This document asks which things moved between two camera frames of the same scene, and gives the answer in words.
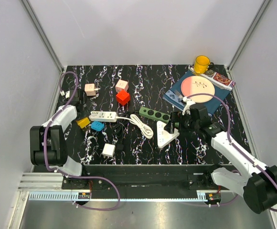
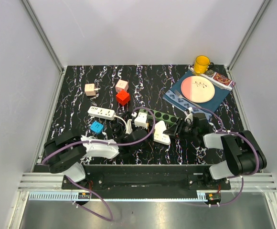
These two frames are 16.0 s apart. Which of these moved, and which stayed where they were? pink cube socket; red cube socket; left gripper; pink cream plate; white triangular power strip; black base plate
Moved: white triangular power strip; left gripper
Stayed: pink cream plate; red cube socket; pink cube socket; black base plate
